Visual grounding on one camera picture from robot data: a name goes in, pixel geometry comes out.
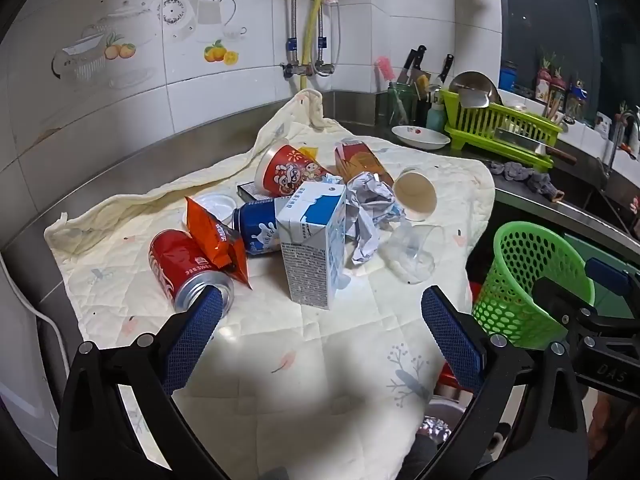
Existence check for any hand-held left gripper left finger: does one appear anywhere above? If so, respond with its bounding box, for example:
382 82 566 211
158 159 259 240
57 285 226 480

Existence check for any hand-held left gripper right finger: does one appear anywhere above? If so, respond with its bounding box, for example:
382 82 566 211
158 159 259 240
421 285 588 480

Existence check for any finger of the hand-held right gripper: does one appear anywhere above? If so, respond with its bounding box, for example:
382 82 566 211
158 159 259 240
586 257 633 307
534 276 595 322

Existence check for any green plastic mesh basket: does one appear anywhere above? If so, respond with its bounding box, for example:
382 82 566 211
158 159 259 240
472 220 597 351

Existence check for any clear plastic cup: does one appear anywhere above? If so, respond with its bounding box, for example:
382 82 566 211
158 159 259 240
381 223 446 285

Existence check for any blue drink can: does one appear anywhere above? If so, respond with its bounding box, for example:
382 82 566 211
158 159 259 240
232 197 289 256

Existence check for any small paper cup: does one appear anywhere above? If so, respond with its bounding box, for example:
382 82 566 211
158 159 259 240
392 167 437 222

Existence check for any white and blue milk carton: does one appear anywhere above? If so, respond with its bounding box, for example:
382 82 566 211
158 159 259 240
276 182 348 308

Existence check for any silver foil wrapper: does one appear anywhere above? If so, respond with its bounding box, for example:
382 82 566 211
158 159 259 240
345 171 407 267

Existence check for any brown drink carton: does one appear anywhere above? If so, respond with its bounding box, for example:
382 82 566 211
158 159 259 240
334 139 396 188

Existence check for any red soda can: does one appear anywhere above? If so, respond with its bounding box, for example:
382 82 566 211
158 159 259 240
148 229 235 313

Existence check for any steel pot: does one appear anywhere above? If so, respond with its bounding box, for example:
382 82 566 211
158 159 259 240
420 395 472 446

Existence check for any orange snack packet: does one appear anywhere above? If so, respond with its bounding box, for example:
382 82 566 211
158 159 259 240
186 196 253 290

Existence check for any cream quilted cloth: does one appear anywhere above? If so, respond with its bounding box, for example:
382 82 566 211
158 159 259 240
44 88 496 480

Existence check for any grey rag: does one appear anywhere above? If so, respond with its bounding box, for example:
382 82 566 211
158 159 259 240
487 160 566 203

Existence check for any steel sink faucet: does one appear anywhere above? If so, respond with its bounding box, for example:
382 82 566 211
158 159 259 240
602 110 640 181

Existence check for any white plastic lid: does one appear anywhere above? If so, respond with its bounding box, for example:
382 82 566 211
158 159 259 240
195 191 237 223

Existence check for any small black box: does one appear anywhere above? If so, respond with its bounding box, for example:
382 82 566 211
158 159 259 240
236 181 266 202

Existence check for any green dish rack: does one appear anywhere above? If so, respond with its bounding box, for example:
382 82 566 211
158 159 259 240
439 89 566 171

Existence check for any red printed paper cup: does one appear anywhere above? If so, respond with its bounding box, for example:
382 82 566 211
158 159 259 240
254 139 333 198

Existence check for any white plate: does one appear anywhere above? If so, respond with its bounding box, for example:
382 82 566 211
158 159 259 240
391 125 451 151

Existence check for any teal bottle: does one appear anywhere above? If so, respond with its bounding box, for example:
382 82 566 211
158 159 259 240
426 100 447 131

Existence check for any steel pan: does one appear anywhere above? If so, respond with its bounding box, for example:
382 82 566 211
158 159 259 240
448 71 501 109

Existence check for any pink bottle brush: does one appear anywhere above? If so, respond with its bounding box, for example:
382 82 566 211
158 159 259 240
376 56 408 126

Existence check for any metal water valve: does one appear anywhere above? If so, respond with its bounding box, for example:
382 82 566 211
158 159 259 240
280 35 302 79
312 35 337 77

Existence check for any cleaver with wooden handle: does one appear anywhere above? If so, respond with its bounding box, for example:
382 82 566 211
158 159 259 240
494 127 577 166

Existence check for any white cable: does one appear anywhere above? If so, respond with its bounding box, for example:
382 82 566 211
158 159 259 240
0 255 71 376

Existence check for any yellow gas hose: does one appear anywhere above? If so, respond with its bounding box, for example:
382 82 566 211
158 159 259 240
299 0 332 93

